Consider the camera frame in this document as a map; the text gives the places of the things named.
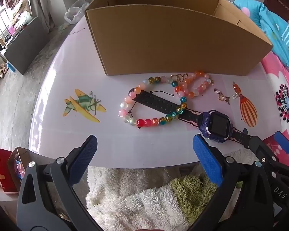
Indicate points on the white fluffy cloth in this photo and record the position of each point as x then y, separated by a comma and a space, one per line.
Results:
134, 204

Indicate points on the gold butterfly charm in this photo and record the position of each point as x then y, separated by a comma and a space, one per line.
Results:
227, 100

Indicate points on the orange pendant with white tag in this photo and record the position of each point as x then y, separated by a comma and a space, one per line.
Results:
235, 86

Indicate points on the blue quilt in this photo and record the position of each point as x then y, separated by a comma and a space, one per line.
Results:
272, 21

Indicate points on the white plastic bag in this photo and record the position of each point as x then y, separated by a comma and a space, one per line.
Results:
73, 12

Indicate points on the purple black smartwatch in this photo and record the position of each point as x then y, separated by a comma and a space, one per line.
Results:
218, 122

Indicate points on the brown cardboard box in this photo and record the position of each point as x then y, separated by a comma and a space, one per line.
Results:
171, 41

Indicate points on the dark grey cabinet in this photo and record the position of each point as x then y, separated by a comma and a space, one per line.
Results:
26, 45

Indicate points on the grey curtain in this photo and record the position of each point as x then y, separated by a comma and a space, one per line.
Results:
41, 0

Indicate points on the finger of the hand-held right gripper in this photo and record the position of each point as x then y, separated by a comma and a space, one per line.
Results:
260, 146
283, 143

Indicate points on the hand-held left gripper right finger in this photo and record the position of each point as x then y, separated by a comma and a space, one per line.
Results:
207, 158

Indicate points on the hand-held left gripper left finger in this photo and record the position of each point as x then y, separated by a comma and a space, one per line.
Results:
84, 154

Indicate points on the red gift bag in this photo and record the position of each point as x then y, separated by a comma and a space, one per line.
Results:
2, 173

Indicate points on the green fluffy cloth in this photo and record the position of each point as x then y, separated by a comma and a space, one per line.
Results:
192, 192

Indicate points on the row of hanging clothes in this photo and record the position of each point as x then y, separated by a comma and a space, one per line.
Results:
14, 0

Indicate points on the brown paper bag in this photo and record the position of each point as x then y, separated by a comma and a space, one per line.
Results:
15, 158

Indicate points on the pink floral blanket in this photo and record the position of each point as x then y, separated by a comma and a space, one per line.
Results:
281, 89

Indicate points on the pair of beige slippers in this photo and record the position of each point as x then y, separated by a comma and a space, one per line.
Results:
2, 71

